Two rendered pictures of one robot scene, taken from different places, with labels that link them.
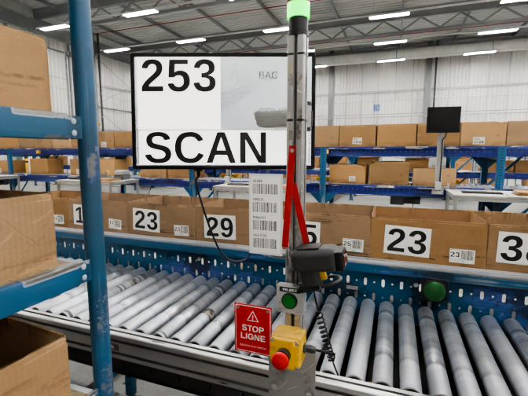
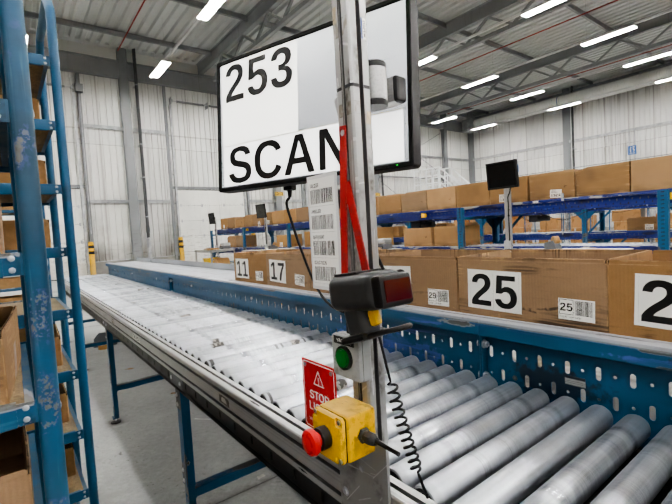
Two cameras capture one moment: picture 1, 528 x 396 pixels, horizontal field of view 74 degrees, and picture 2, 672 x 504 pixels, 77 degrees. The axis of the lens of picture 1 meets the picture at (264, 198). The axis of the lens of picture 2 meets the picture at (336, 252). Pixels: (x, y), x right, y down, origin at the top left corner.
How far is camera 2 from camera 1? 0.49 m
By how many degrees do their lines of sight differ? 32
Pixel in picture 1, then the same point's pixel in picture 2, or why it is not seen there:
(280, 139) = not seen: hidden behind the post
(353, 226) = (576, 278)
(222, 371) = (301, 453)
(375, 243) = (618, 307)
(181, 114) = (260, 120)
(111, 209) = (296, 263)
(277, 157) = not seen: hidden behind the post
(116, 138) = (380, 204)
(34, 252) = not seen: outside the picture
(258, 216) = (318, 235)
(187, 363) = (274, 435)
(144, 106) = (228, 119)
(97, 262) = (28, 255)
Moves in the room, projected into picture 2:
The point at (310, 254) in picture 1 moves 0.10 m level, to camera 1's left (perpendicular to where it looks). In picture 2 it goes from (345, 282) to (288, 281)
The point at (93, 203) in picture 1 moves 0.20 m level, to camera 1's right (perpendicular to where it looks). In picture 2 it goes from (21, 191) to (106, 173)
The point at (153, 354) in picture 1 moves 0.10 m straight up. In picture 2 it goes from (250, 417) to (247, 377)
